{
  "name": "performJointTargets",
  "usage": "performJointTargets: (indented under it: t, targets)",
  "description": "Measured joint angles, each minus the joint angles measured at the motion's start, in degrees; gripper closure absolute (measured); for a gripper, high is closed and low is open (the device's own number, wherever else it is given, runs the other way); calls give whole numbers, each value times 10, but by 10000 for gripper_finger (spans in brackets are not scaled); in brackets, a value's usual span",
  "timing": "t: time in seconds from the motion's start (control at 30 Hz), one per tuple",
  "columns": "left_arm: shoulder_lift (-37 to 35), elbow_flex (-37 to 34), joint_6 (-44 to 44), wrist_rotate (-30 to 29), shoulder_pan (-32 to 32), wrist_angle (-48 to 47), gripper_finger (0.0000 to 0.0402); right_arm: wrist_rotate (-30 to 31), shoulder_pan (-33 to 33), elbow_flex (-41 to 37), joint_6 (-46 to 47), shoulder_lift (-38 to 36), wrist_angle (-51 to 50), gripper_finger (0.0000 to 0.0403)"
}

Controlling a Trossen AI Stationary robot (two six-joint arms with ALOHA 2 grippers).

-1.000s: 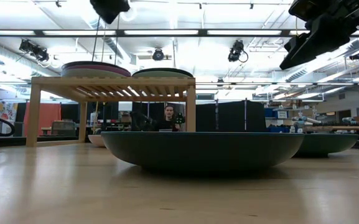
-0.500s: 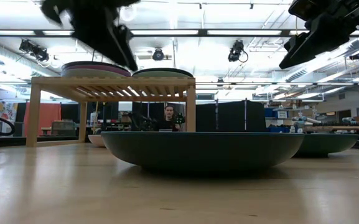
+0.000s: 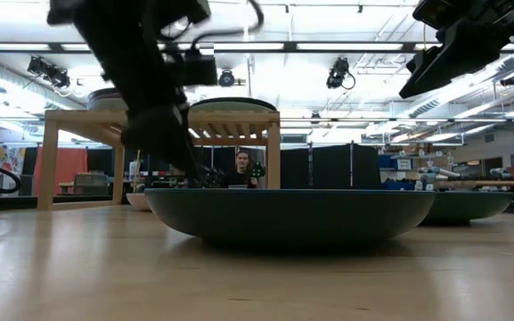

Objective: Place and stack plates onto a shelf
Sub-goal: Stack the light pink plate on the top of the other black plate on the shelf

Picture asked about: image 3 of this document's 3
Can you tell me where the white plate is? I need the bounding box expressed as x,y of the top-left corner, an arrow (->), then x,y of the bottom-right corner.
86,91 -> 129,112

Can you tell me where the dark blue-teal plate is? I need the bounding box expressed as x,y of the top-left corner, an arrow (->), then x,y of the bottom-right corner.
143,187 -> 436,247

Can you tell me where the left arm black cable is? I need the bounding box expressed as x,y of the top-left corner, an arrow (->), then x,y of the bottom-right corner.
158,0 -> 265,50

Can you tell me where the person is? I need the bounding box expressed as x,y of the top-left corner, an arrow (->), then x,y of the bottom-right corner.
224,150 -> 260,190

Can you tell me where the pink plate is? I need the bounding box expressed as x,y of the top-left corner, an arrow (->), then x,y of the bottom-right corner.
125,192 -> 153,213

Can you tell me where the black green handheld device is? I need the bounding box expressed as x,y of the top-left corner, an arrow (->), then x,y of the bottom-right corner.
247,160 -> 267,180

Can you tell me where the mint green plate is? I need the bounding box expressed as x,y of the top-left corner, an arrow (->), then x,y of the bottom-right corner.
190,101 -> 279,112

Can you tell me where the grey box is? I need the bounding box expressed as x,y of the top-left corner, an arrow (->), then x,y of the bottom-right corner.
72,172 -> 110,196

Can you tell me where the wood-topped metal workbench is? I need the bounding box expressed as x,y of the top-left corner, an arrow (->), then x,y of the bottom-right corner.
432,177 -> 514,193

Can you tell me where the colourful poster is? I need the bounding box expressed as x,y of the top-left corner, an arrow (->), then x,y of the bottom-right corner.
0,144 -> 27,186

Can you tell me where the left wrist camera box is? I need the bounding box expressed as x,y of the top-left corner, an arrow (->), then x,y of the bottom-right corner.
167,46 -> 219,87

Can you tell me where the red partition panel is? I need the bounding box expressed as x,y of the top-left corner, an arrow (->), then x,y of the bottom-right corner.
33,146 -> 89,196

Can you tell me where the black overhead camera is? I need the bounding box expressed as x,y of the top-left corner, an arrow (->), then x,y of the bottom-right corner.
325,56 -> 357,91

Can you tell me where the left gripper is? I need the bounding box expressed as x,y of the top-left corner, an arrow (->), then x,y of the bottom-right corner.
76,0 -> 211,180

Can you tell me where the blue storage bin shelf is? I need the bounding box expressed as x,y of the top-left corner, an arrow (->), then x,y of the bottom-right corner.
379,153 -> 414,192

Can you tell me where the wooden slatted shelf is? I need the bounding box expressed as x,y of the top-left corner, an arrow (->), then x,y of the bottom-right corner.
37,110 -> 281,211

